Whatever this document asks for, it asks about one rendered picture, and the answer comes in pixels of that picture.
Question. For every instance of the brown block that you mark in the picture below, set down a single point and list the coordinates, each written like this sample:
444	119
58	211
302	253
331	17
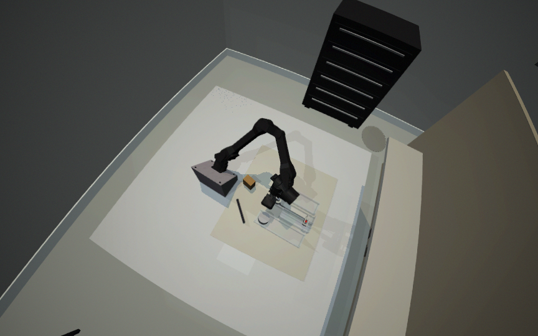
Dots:
249	182

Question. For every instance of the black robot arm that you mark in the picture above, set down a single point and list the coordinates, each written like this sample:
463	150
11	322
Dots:
283	183

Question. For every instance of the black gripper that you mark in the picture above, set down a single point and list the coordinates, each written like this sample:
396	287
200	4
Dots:
270	199

